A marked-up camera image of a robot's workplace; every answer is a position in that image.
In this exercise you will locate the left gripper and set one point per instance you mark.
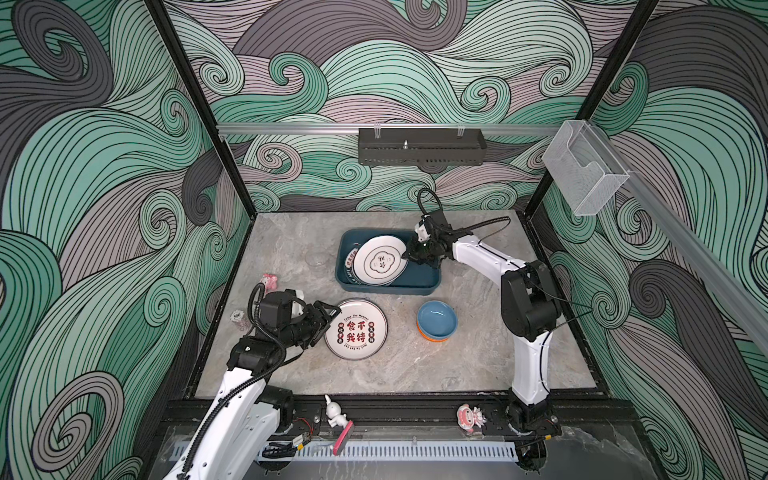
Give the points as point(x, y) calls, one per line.
point(318, 322)

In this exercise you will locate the white plate red circle characters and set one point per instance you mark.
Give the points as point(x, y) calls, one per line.
point(359, 331)

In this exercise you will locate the white plate teal lettered rim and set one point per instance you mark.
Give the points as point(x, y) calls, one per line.
point(349, 263)

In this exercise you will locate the white plate cloud outline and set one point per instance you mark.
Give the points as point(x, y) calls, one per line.
point(380, 260)

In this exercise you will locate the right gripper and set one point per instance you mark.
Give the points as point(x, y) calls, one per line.
point(411, 252)

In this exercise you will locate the aluminium wall rail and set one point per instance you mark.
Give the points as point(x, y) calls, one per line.
point(305, 128)

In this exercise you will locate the black perforated wall tray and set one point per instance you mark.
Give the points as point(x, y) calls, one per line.
point(430, 149)

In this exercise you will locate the white rabbit figurine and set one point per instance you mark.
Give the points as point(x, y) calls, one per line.
point(335, 416)

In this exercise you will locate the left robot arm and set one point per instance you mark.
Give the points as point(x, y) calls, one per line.
point(246, 411)

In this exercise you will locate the clear acrylic wall box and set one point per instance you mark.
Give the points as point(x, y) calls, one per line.
point(585, 166)

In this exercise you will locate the clear drinking glass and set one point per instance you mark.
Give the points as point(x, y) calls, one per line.
point(317, 258)

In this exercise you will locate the white slotted cable duct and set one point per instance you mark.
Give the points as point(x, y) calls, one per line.
point(388, 451)

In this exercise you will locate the small pink toy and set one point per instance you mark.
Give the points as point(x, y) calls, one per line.
point(270, 282)

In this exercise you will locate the pink pig figurine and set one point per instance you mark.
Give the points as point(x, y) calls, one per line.
point(470, 419)

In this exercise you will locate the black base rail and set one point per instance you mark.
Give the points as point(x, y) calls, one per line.
point(503, 418)

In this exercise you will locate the orange bowl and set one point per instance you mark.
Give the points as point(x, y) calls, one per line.
point(434, 338)

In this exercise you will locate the teal plastic bin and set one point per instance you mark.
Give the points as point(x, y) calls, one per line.
point(416, 280)

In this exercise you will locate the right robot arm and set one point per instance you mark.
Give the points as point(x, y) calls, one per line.
point(529, 308)

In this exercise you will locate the blue bowl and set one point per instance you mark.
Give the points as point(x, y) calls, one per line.
point(437, 318)

